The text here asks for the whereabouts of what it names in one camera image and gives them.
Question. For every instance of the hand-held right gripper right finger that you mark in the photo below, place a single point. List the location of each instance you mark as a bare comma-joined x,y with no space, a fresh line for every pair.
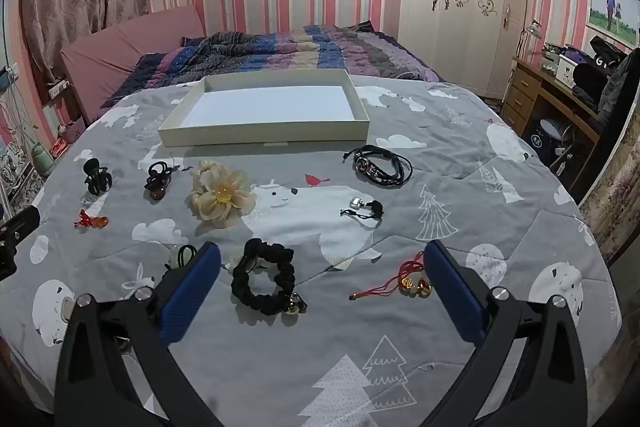
455,292

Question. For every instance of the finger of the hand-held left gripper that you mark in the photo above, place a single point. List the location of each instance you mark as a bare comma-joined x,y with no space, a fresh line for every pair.
7,262
22,221

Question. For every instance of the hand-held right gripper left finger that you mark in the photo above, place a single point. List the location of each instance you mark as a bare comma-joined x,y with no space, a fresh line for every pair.
190,292

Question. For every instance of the black scrunchie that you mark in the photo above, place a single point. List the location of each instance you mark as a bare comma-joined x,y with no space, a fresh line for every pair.
240,282

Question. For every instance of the red amber hair clip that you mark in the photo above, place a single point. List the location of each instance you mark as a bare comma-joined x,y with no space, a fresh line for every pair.
92,221

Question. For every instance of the black claw hair clip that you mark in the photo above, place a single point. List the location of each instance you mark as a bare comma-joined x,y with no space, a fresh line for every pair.
95,179

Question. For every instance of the cream flower scrunchie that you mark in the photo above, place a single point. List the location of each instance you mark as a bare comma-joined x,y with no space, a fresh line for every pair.
220,197

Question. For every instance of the white shallow box tray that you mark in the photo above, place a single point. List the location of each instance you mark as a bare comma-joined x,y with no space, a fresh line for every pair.
265,107

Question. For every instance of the black white patterned box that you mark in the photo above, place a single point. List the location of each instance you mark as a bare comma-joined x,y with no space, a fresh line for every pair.
17,172

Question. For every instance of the green jug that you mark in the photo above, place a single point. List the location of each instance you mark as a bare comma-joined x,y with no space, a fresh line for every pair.
42,159

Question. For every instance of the white power strip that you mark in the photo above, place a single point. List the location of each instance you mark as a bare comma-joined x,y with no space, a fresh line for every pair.
57,88

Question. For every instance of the grey animal print bedspread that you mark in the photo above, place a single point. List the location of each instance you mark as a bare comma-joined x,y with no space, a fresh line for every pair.
320,357

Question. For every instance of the dark round stool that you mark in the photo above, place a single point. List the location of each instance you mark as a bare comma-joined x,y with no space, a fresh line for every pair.
550,134

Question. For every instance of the floral cloth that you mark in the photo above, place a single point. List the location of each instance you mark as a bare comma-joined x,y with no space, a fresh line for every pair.
620,187

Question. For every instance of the wooden desk with drawers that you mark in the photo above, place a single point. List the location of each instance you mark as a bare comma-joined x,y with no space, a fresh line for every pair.
520,92

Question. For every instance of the white storage box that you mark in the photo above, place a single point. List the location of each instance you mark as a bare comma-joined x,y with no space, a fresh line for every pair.
567,67

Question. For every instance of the black bag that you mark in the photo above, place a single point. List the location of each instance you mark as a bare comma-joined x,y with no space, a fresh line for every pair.
590,79

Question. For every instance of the dark jacket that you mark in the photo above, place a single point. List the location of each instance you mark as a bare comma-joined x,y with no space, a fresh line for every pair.
620,92

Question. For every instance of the white wardrobe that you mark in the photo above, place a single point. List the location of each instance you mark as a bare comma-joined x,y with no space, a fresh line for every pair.
450,32

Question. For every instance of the striped purple blue quilt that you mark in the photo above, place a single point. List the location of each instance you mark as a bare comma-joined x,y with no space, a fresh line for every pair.
280,47

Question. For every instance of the desk lamp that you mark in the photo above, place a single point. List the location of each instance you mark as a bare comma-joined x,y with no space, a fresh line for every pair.
532,27

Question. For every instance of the couple photo wall poster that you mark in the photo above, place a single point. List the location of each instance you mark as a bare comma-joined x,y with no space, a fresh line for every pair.
612,12

